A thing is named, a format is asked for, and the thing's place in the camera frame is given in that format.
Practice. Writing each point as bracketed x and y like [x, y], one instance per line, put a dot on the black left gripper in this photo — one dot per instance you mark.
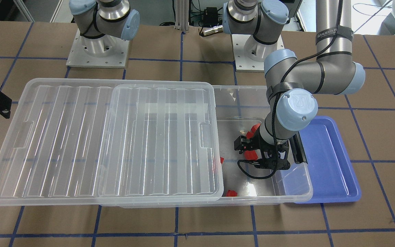
[256, 141]

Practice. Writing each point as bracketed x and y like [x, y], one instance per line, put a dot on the clear plastic box lid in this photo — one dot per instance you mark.
[50, 153]

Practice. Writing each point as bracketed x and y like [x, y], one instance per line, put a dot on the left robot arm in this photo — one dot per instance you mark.
[291, 81]

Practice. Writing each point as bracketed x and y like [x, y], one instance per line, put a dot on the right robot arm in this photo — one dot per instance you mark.
[103, 26]

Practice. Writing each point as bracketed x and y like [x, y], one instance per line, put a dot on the clear plastic storage box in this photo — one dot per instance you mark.
[252, 178]

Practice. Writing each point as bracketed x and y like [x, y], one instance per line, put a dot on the blue plastic tray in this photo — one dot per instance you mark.
[330, 169]

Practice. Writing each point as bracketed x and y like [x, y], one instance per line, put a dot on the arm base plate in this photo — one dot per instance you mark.
[104, 52]
[250, 54]

